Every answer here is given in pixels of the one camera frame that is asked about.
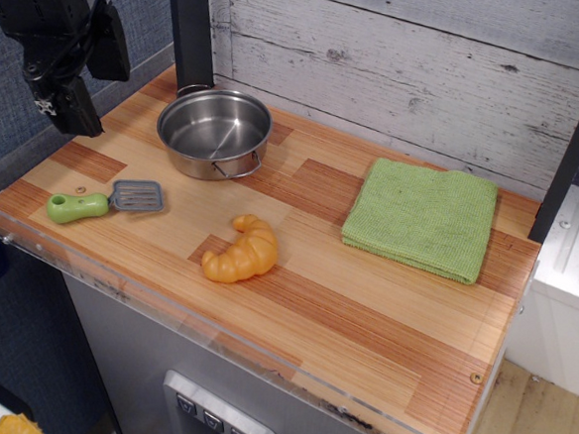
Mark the silver dispenser button panel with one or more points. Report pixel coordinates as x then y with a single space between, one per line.
196 410

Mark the orange plastic croissant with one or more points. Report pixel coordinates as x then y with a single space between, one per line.
254 253

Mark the white aluminium frame block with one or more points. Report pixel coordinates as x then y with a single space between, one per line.
544 338

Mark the green handled grey spatula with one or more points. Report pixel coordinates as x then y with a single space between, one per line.
127 195

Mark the grey toy fridge cabinet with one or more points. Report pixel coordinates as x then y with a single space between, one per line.
136 342

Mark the green cloth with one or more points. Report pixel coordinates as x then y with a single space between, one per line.
436 221

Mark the yellow object bottom left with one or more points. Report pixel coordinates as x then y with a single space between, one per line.
18 424

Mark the dark metal left post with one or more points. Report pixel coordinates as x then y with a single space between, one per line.
192 43

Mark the brass screw washer right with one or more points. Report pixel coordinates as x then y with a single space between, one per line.
476 378

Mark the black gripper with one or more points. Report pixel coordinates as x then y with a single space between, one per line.
59 37

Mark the clear acrylic guard rail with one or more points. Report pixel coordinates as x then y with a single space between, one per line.
400 341

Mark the stainless steel pot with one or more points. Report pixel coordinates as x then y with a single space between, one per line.
215 134

